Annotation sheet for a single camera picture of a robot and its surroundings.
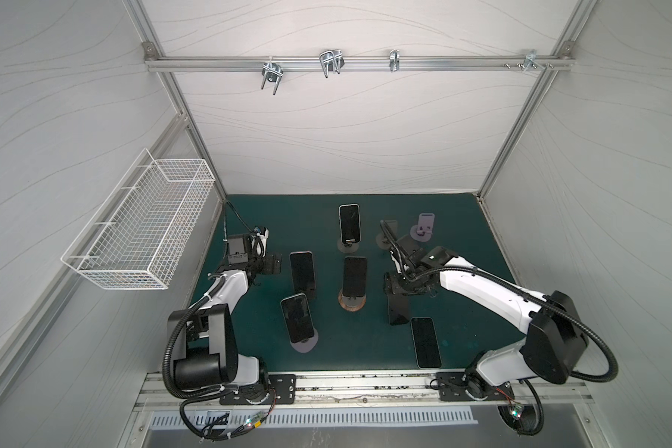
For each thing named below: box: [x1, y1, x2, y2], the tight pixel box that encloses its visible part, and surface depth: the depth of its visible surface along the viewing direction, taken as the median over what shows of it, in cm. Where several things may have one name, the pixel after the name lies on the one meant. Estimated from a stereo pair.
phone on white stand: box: [338, 202, 362, 244], surface depth 97 cm
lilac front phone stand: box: [289, 326, 319, 354], surface depth 83 cm
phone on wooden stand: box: [342, 256, 368, 297], surface depth 84 cm
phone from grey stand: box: [410, 317, 443, 369], surface depth 82 cm
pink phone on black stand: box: [289, 251, 317, 299], surface depth 84 cm
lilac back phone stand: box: [409, 212, 435, 242], surface depth 106 cm
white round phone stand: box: [336, 239, 360, 254], surface depth 106 cm
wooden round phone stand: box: [337, 288, 367, 313], surface depth 91 cm
